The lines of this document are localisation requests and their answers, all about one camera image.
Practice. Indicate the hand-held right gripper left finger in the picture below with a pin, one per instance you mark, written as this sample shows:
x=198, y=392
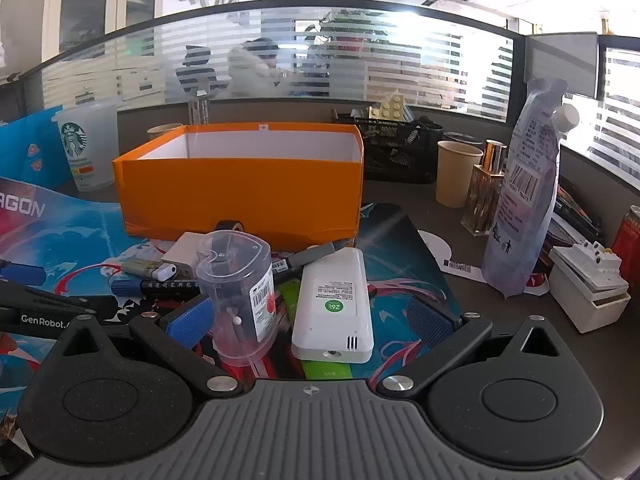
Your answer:
x=187, y=317

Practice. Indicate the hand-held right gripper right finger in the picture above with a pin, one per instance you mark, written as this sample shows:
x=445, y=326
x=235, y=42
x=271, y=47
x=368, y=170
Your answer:
x=430, y=317

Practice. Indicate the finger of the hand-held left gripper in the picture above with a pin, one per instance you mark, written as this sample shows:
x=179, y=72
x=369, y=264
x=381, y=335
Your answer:
x=75, y=302
x=20, y=273

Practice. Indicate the clear plastic container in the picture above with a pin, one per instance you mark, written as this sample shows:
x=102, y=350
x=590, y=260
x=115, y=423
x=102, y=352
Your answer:
x=235, y=280

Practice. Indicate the white charger adapter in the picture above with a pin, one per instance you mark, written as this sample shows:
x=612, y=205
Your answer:
x=182, y=250

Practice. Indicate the white remote control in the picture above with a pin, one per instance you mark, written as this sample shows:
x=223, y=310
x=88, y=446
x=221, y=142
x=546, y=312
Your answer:
x=332, y=305

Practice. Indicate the orange cardboard box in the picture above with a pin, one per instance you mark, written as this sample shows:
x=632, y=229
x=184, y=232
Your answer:
x=240, y=195

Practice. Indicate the black marker with blue cap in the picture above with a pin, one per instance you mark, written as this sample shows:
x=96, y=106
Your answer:
x=160, y=286

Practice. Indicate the white barcode paper strip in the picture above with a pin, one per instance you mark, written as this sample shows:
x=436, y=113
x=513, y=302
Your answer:
x=462, y=267

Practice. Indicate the white round paper coaster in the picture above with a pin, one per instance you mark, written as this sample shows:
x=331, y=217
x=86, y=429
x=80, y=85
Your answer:
x=436, y=247

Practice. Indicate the printed desk mat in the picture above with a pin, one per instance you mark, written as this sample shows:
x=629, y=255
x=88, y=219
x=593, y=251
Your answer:
x=395, y=240

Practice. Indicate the black tape roll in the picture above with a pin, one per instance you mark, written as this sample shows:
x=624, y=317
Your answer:
x=230, y=226

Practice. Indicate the blue paper bag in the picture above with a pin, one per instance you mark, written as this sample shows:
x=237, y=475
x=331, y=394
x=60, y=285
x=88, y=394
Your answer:
x=30, y=150

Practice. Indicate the gold perfume bottle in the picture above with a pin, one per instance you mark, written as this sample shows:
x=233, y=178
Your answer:
x=482, y=195

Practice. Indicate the frosted plastic cup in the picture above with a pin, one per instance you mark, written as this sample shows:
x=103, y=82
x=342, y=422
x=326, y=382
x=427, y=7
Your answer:
x=87, y=145

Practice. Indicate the beige paper cup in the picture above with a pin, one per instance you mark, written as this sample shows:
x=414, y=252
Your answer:
x=162, y=131
x=457, y=175

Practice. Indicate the clear spout pouch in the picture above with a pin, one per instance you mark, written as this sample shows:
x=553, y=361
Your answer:
x=525, y=195

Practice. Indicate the white plastic box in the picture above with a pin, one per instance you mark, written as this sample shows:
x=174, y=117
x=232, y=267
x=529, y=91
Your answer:
x=592, y=290

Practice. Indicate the black mesh desk organizer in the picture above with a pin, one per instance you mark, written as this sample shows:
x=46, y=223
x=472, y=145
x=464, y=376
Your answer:
x=400, y=155

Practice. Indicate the stack of books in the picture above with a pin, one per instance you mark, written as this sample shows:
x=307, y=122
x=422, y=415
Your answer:
x=575, y=215

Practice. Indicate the dark round tin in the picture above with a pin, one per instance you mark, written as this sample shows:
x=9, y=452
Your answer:
x=456, y=136

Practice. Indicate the clear acrylic trophy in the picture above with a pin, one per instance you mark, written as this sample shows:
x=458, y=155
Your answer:
x=199, y=107

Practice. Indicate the red drink can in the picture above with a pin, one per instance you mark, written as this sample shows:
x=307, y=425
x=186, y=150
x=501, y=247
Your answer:
x=629, y=245

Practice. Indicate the yellow toy brick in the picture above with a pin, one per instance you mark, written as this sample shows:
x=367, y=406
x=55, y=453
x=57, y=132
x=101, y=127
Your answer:
x=387, y=107

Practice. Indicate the black office chair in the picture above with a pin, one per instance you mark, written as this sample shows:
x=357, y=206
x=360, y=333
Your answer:
x=195, y=72

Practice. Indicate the white glass-door cabinet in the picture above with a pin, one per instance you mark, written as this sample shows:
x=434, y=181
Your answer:
x=90, y=5

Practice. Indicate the green potted plant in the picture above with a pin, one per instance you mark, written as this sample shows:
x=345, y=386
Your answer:
x=355, y=25

